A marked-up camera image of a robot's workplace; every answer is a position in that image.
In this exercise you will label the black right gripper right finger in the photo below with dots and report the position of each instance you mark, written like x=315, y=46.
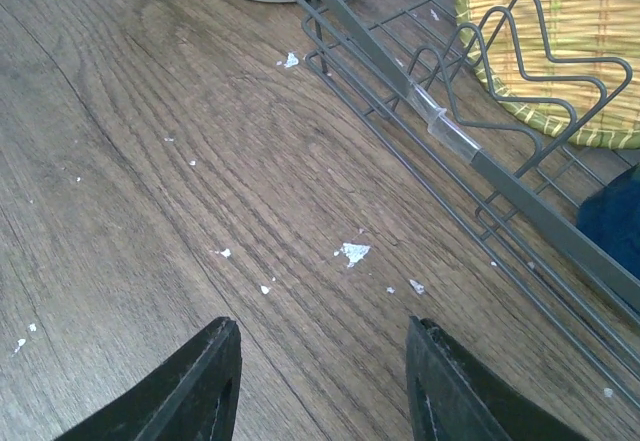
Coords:
x=454, y=396

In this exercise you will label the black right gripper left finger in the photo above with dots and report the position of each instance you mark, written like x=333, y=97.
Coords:
x=192, y=395

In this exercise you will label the dark blue ceramic mug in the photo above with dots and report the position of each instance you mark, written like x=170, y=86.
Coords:
x=610, y=218

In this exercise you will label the woven bamboo tray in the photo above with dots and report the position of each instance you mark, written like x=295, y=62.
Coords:
x=575, y=36

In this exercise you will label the black wire dish rack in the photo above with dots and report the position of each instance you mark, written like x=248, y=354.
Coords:
x=481, y=113

